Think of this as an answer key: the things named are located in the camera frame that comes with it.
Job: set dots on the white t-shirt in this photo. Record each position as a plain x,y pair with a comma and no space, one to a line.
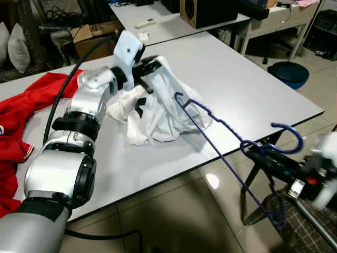
163,105

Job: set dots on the red garment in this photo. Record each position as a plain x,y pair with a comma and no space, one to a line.
21,105

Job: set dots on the wooden black speaker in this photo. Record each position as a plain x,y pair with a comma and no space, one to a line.
210,13

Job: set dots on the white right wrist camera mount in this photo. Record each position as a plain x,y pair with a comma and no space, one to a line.
325,158

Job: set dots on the white desk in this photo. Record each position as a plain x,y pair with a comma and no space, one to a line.
274,21

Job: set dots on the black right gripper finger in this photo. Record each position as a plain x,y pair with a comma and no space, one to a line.
266,154
263,161

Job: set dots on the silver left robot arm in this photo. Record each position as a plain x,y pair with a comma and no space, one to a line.
58,174

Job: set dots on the pink cloth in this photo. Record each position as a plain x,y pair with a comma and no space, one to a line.
305,3

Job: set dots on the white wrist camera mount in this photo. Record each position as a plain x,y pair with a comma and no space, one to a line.
325,158
129,50

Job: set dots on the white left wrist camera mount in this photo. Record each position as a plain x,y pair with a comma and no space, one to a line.
129,50

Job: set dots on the black soundbar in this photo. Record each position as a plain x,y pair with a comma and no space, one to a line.
260,9

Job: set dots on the plaid cushioned metal chair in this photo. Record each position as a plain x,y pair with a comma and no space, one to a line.
300,226

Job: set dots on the white remote control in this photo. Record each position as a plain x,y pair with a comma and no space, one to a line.
145,23

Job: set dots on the brown cardboard box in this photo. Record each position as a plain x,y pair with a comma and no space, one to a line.
95,39

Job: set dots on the large white table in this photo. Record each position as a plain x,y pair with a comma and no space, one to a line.
237,89

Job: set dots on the small white table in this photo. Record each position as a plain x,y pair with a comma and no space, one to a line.
174,26

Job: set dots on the black equipment rack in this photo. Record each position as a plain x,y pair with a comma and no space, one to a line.
321,34

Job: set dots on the dark blue round bin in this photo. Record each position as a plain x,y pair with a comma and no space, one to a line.
288,74

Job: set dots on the small white card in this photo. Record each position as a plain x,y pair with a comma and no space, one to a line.
143,37

